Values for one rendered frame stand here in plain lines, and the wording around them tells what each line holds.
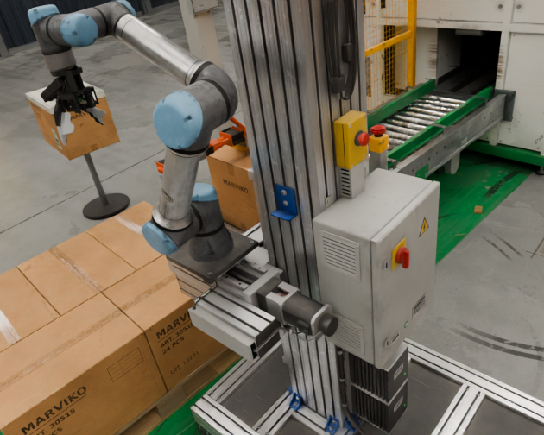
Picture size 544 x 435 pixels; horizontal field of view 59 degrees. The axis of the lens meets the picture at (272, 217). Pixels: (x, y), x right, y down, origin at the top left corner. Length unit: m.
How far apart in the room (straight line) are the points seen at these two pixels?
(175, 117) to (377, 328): 0.79
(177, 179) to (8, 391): 1.26
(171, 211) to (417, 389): 1.33
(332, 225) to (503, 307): 1.75
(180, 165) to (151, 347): 1.18
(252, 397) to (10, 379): 0.97
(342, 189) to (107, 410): 1.41
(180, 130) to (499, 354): 2.01
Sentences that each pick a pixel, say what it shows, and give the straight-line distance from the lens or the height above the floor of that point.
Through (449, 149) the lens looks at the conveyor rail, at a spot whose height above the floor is 0.48.
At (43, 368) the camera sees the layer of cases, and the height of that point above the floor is 0.54.
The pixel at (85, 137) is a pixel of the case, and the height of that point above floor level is 0.74.
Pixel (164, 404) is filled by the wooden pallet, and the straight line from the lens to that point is 2.45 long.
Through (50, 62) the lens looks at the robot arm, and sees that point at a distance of 1.44.
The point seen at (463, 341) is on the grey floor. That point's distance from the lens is 2.68.
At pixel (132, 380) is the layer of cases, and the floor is 0.35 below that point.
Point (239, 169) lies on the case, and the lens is 2.30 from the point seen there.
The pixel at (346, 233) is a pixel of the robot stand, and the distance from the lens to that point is 1.25.
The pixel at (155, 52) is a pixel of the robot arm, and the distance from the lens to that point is 1.31.
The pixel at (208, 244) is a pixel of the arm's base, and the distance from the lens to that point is 1.53.
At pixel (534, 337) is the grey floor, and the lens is 2.77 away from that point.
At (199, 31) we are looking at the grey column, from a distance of 3.31.
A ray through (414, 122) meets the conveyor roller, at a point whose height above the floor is 0.53.
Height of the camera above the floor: 1.95
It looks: 32 degrees down
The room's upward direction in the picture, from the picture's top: 9 degrees counter-clockwise
